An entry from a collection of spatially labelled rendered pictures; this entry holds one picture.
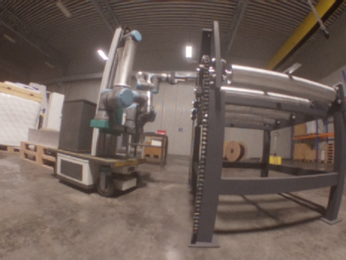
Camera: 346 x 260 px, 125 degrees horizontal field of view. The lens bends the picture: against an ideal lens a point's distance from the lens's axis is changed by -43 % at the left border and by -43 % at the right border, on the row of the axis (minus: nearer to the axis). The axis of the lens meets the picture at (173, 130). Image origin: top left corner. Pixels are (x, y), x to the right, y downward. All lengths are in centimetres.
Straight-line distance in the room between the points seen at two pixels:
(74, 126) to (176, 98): 1070
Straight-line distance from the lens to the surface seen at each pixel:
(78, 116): 160
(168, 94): 1210
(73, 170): 150
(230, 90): 109
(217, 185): 73
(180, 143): 1135
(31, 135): 301
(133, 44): 147
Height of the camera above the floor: 46
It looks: 6 degrees up
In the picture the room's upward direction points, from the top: 5 degrees clockwise
